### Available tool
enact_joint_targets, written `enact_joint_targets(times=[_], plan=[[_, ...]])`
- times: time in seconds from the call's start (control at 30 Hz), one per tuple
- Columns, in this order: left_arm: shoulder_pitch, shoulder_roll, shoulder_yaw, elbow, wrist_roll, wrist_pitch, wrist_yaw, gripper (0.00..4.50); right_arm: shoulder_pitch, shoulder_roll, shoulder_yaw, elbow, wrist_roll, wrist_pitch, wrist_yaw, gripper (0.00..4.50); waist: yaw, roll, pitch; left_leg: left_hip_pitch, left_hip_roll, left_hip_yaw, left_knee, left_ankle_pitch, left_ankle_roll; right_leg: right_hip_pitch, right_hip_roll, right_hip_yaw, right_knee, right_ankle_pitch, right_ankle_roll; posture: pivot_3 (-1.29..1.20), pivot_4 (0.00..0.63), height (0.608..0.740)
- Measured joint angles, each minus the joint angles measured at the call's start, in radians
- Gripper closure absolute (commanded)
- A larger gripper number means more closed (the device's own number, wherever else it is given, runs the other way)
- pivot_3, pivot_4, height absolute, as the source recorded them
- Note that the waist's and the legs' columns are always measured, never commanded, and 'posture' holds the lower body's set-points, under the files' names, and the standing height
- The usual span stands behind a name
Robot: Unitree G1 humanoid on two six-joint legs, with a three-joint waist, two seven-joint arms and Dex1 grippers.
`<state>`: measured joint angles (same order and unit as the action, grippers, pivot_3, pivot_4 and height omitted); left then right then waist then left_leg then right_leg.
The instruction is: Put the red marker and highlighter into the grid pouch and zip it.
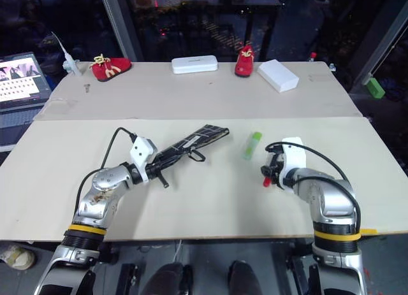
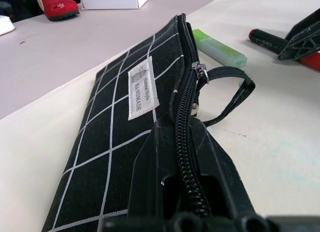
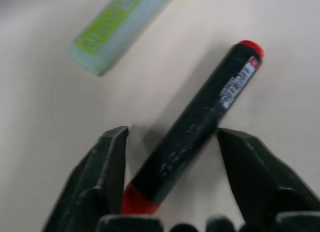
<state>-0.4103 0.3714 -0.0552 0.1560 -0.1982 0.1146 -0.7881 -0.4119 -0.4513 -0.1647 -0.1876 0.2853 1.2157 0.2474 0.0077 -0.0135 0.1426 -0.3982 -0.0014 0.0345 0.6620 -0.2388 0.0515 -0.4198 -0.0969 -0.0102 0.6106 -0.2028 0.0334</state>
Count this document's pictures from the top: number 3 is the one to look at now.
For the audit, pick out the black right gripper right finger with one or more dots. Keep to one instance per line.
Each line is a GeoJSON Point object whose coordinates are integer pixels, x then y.
{"type": "Point", "coordinates": [260, 172]}

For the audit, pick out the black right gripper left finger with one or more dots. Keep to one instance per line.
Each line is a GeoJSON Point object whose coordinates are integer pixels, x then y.
{"type": "Point", "coordinates": [100, 172]}

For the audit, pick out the black marker with red cap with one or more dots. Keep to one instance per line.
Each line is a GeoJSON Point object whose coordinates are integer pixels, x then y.
{"type": "Point", "coordinates": [192, 126]}

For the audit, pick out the green light-blue box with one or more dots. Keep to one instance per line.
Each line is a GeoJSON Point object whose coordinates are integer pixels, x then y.
{"type": "Point", "coordinates": [116, 29]}

